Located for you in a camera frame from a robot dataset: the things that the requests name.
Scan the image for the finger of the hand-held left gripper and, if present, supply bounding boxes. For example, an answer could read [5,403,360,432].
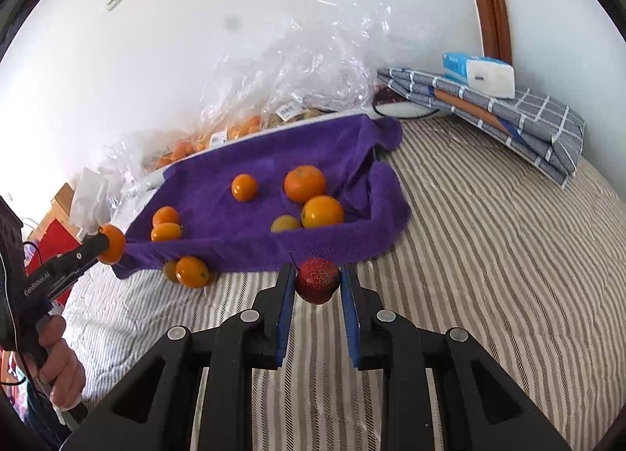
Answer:
[51,230,110,280]

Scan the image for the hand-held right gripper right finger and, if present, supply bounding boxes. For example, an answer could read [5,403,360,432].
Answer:
[341,262,574,451]

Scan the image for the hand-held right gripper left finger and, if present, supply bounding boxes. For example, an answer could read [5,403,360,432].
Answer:
[61,262,297,451]

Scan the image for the small red fruit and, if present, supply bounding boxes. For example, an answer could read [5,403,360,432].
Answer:
[295,258,340,305]

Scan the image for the yellow-green fruit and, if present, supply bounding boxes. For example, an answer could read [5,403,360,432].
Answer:
[271,215,303,234]

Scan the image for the white tray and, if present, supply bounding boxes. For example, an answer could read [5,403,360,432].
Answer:
[131,110,363,194]

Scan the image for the yellow-orange citrus fruit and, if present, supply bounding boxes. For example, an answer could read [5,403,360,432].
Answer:
[300,195,345,230]

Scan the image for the large orange mandarin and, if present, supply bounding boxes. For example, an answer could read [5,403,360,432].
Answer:
[284,165,327,204]

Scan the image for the person's left hand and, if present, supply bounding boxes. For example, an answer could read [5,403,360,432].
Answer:
[36,315,87,409]

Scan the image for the red paper bag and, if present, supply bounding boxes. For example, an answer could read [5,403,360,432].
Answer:
[22,216,83,306]

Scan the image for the white plastic bag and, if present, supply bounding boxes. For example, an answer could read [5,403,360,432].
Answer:
[68,167,116,237]

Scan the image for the cardboard box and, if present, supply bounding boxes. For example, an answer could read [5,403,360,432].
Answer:
[49,182,75,218]

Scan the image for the purple towel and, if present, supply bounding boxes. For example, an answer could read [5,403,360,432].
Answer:
[112,113,412,280]

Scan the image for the striped quilted table cloth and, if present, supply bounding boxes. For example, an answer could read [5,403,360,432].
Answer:
[61,109,626,451]

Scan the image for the clear bag of oranges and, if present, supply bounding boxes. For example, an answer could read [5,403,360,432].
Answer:
[196,55,269,149]
[98,132,206,188]

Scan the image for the black-rimmed round dish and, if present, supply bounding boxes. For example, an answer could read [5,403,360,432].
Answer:
[372,86,443,120]

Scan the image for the clear bag of yellow fruit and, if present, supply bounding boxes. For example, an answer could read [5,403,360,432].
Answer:
[230,0,392,130]

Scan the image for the folded grey checked cloth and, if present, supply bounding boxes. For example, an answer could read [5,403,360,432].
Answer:
[376,67,586,188]

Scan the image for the blue and white tissue pack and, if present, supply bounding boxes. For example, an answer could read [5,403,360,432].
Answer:
[441,52,516,100]

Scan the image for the brown wooden door frame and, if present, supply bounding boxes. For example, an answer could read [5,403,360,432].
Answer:
[457,0,513,65]

